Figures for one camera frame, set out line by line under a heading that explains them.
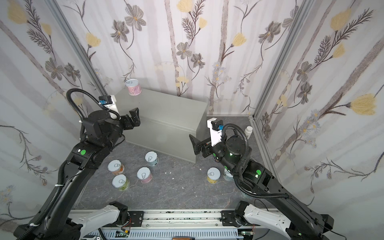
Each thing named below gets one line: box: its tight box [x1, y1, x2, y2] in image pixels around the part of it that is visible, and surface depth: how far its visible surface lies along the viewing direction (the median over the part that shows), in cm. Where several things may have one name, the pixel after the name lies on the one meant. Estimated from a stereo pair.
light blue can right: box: [223, 168, 234, 182], surface depth 87 cm
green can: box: [112, 174, 130, 192], surface depth 83 cm
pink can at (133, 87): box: [125, 78, 142, 96], surface depth 83 cm
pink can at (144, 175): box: [136, 166, 153, 184], surface depth 86 cm
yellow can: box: [207, 167, 221, 184], surface depth 86 cm
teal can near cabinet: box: [144, 151, 159, 166], surface depth 92 cm
